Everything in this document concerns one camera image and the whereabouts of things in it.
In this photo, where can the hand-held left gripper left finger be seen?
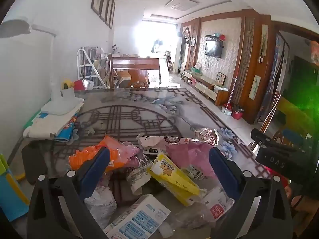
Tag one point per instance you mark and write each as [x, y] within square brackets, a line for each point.
[96, 169]

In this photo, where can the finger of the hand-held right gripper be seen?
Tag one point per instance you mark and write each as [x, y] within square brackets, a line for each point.
[258, 134]

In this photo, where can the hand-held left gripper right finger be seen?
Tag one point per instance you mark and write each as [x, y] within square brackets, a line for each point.
[221, 169]

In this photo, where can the orange snack packet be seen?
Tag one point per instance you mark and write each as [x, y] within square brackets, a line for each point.
[112, 147]

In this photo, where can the white paper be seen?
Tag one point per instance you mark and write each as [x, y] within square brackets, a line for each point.
[102, 204]

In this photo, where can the pink plastic bag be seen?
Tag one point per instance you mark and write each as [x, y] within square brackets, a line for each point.
[184, 154]

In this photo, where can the red bucket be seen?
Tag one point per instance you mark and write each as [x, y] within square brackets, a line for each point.
[237, 115]

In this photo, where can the white packet red label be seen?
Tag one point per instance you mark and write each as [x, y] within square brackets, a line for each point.
[216, 204]

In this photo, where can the pale pink plastic wrapper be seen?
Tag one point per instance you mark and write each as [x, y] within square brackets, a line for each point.
[129, 151]

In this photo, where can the metal dustpan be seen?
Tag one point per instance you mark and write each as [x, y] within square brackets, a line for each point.
[226, 110]

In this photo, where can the bamboo painting panel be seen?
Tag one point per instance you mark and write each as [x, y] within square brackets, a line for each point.
[254, 87]
[264, 41]

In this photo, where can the mop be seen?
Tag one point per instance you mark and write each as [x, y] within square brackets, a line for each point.
[233, 92]

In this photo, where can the yellow cardboard box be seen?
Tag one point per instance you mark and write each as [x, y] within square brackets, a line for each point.
[172, 176]

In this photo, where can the clear plastic bag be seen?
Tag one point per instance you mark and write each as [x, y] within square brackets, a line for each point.
[189, 216]

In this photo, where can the white wrapper brown logo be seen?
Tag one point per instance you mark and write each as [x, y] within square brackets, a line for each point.
[149, 142]

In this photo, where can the dark mouse pad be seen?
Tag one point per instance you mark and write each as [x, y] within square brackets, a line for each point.
[32, 159]

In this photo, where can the white blue medicine box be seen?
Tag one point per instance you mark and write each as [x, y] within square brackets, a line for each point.
[139, 216]

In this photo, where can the stack of papers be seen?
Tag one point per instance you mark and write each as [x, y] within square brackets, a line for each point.
[47, 127]

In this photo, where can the wooden television cabinet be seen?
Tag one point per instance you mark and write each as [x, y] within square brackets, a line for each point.
[211, 87]

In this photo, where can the geometric patterned framed picture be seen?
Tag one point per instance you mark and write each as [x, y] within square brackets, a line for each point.
[220, 78]

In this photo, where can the white desk lamp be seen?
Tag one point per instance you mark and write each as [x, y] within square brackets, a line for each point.
[62, 107]

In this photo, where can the yellow block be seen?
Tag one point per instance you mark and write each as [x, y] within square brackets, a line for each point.
[20, 176]

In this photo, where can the red box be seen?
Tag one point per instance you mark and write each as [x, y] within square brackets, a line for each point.
[79, 86]

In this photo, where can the blue yellow plastic toy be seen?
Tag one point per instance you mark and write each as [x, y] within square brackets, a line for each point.
[12, 199]

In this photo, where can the yellow toy figure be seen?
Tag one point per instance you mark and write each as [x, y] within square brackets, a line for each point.
[67, 83]

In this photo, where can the white metal rack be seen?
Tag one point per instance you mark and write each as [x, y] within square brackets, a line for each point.
[86, 66]

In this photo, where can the square ceiling light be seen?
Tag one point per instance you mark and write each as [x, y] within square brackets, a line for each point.
[182, 3]

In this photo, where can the wall television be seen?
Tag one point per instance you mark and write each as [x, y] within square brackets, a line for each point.
[213, 48]

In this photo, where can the round wall clock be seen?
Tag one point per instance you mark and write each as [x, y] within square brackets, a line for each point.
[193, 42]

